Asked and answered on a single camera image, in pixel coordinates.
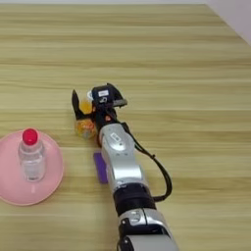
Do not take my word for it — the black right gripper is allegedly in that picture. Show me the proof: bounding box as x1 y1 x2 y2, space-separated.
71 82 128 130

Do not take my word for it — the orange juice bottle white cap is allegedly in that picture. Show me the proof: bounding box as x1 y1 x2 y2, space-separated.
74 90 98 140

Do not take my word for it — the clear water bottle red cap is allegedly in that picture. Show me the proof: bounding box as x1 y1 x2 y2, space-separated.
17 127 47 183

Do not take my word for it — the pink round plate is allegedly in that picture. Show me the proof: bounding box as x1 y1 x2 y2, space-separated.
0 129 66 207

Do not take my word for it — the purple rectangular block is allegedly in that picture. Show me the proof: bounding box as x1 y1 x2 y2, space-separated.
93 151 109 184

